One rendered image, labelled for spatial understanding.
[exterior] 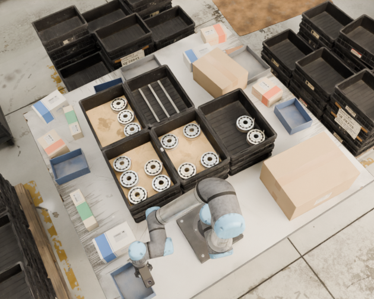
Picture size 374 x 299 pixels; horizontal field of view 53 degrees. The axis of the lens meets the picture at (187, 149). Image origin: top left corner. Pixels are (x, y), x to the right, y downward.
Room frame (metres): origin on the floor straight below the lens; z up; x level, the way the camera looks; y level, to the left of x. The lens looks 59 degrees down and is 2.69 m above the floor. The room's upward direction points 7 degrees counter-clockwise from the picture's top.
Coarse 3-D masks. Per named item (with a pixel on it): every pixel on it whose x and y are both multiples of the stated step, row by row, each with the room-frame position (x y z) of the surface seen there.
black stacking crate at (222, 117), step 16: (240, 96) 1.41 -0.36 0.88; (208, 112) 1.35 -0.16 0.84; (224, 112) 1.34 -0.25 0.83; (240, 112) 1.33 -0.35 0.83; (256, 112) 1.25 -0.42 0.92; (224, 128) 1.23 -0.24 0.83; (256, 128) 1.20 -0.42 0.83; (224, 144) 1.12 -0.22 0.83; (240, 144) 1.11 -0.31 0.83; (272, 144) 1.08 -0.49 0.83; (240, 160) 1.00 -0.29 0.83
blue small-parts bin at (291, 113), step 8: (280, 104) 1.40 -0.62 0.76; (288, 104) 1.42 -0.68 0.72; (296, 104) 1.41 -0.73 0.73; (280, 112) 1.33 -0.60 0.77; (288, 112) 1.37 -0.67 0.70; (296, 112) 1.36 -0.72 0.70; (304, 112) 1.33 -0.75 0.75; (280, 120) 1.31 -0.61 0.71; (288, 120) 1.31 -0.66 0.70; (296, 120) 1.30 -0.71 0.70; (304, 120) 1.29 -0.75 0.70; (312, 120) 1.25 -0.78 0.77; (288, 128) 1.23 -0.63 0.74; (296, 128) 1.21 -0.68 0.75; (304, 128) 1.23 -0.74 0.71
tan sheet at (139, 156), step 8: (144, 144) 1.18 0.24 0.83; (128, 152) 1.14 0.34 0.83; (136, 152) 1.13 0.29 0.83; (144, 152) 1.13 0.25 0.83; (152, 152) 1.12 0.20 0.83; (112, 160) 1.10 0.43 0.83; (136, 160) 1.08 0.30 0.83; (144, 160) 1.08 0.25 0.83; (136, 168) 1.03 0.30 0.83; (152, 168) 1.02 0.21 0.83; (120, 176) 0.99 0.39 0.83; (144, 176) 0.97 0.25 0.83; (168, 176) 0.96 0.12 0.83; (120, 184) 0.94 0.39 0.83; (144, 184) 0.93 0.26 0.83; (160, 184) 0.91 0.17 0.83; (128, 192) 0.89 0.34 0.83; (152, 192) 0.87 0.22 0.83; (128, 200) 0.84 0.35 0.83
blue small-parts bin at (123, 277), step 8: (128, 264) 0.52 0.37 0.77; (112, 272) 0.48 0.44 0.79; (120, 272) 0.49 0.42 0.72; (128, 272) 0.49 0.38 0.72; (120, 280) 0.45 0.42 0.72; (128, 280) 0.45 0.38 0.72; (136, 280) 0.44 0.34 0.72; (120, 288) 0.41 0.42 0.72; (128, 288) 0.41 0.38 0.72; (136, 288) 0.40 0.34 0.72; (144, 288) 0.40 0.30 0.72; (152, 288) 0.38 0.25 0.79; (128, 296) 0.37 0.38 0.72; (136, 296) 0.37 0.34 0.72; (144, 296) 0.36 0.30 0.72; (152, 296) 0.35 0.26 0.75
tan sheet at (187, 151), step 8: (160, 136) 1.22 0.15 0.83; (200, 136) 1.19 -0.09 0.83; (184, 144) 1.15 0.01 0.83; (192, 144) 1.14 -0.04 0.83; (200, 144) 1.14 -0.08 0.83; (208, 144) 1.13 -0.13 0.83; (168, 152) 1.11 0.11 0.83; (176, 152) 1.10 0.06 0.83; (184, 152) 1.09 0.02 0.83; (192, 152) 1.09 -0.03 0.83; (200, 152) 1.08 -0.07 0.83; (176, 160) 1.05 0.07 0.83; (184, 160) 1.04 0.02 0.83; (192, 160) 1.04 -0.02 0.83; (200, 160) 1.03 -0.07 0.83; (208, 160) 1.03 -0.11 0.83; (176, 168) 1.00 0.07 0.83; (200, 168) 0.98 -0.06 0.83
